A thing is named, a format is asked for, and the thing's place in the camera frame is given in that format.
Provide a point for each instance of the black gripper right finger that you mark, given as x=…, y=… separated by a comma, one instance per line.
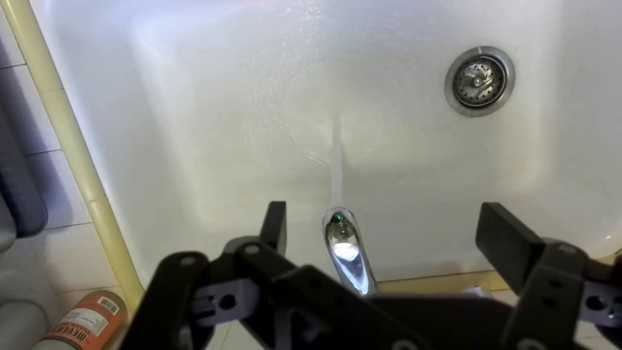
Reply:
x=557, y=284

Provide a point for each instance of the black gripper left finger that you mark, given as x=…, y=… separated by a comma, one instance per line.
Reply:
x=176, y=292

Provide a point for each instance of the orange bottle with white label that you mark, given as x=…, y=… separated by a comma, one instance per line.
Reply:
x=88, y=321

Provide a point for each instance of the chrome faucet body with spout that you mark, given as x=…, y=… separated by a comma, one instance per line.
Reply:
x=351, y=255

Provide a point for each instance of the white kitchen sink basin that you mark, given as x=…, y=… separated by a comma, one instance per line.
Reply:
x=226, y=129

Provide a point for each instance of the metal sink drain strainer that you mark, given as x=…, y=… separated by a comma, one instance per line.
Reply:
x=481, y=80

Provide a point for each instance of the grey cylindrical container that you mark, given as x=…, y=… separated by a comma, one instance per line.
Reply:
x=20, y=327

